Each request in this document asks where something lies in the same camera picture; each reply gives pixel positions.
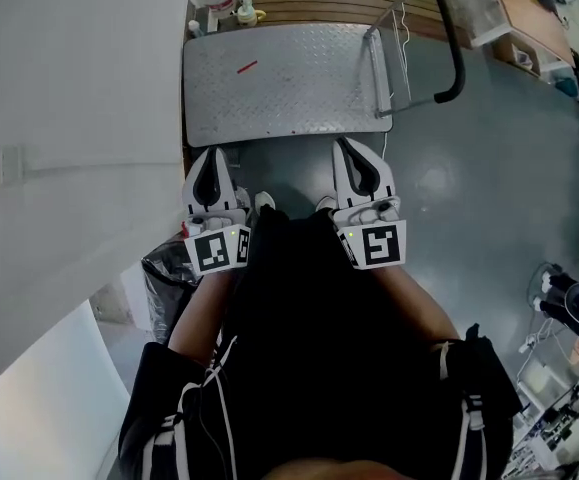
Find person's left forearm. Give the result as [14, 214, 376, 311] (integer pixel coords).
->
[167, 266, 236, 365]

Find grey wall socket box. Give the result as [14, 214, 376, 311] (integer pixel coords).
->
[0, 144, 26, 190]

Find person's left white shoe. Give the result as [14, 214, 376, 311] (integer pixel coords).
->
[254, 190, 277, 215]

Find wooden table white legs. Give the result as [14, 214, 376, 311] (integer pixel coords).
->
[468, 0, 578, 70]

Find yellow-green cup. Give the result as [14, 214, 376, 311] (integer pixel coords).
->
[236, 5, 268, 28]

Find person's right forearm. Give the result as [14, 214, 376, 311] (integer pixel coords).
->
[372, 261, 463, 345]

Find metal platform trolley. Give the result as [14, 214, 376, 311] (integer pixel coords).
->
[182, 0, 467, 149]

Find white cable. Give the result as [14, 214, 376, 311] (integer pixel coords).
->
[381, 0, 416, 162]

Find wooden box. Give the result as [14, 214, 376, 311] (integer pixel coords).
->
[490, 31, 543, 77]

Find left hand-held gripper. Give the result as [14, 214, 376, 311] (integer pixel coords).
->
[181, 146, 253, 277]

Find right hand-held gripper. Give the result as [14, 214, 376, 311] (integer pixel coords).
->
[329, 136, 409, 271]

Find person's black clothing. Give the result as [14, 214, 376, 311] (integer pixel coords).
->
[117, 204, 523, 480]

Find black garbage bag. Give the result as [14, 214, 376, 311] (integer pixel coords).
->
[140, 239, 206, 345]

